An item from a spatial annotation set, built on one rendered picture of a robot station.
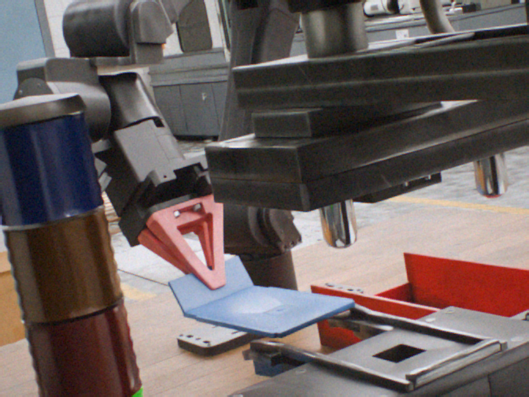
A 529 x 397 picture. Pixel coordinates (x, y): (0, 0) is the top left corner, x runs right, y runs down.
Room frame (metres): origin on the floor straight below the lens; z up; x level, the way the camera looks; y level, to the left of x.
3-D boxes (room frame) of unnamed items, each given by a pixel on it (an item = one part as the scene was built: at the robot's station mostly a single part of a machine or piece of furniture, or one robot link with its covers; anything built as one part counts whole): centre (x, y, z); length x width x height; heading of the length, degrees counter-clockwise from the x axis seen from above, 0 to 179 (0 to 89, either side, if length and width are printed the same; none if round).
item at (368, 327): (0.74, -0.06, 0.98); 0.07 x 0.02 x 0.01; 31
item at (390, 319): (0.68, -0.10, 0.98); 0.13 x 0.01 x 0.03; 31
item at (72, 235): (0.38, 0.08, 1.14); 0.04 x 0.04 x 0.03
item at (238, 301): (0.80, 0.02, 1.00); 0.15 x 0.07 x 0.03; 33
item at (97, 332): (0.38, 0.08, 1.10); 0.04 x 0.04 x 0.03
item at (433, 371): (0.60, -0.09, 0.98); 0.07 x 0.01 x 0.03; 121
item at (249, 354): (0.70, 0.01, 0.98); 0.07 x 0.02 x 0.01; 31
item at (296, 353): (0.64, -0.03, 0.98); 0.13 x 0.01 x 0.03; 31
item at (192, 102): (9.98, -0.67, 0.49); 5.51 x 1.02 x 0.97; 28
